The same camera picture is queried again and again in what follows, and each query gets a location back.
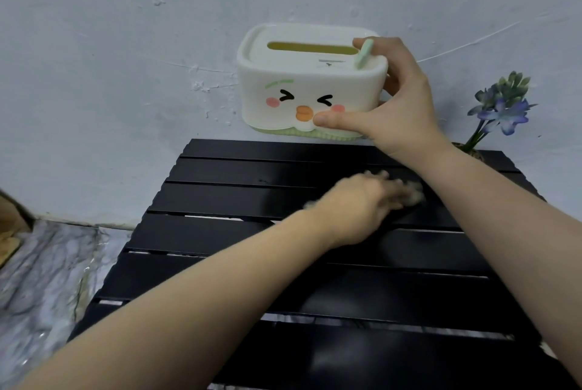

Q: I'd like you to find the person's right hand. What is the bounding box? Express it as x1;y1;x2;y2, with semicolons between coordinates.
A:
313;36;452;159

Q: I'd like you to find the person's left hand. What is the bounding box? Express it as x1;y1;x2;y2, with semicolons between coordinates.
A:
304;170;426;250

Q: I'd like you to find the small white wiping cloth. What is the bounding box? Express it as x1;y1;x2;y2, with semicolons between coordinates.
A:
400;180;426;208

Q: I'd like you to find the white duck-face tissue box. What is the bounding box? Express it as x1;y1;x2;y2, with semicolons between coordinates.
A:
236;22;389;141

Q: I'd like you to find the person's right forearm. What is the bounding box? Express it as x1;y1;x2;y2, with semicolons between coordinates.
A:
376;133;582;387

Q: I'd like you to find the person's left forearm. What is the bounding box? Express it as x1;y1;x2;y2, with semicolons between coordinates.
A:
14;209;347;390

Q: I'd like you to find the brown plant pot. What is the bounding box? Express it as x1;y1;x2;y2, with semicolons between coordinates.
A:
451;142;486;162

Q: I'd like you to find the purple artificial flower plant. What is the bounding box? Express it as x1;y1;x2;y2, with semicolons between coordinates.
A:
460;70;538;154

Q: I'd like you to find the brown cardboard box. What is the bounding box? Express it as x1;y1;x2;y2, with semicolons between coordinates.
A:
0;189;35;268

